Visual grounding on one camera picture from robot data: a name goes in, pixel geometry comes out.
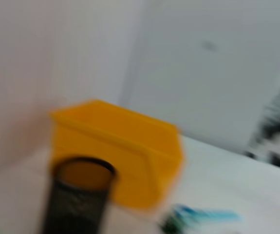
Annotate green plastic wrapper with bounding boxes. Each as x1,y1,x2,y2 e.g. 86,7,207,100
160,215,187,234

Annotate blue scissors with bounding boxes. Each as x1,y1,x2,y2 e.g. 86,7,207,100
172,203,243,226

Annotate black mesh pen holder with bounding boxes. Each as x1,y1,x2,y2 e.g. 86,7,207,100
41,157,117,234

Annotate yellow plastic bin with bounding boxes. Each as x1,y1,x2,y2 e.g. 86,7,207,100
48,98,186,212

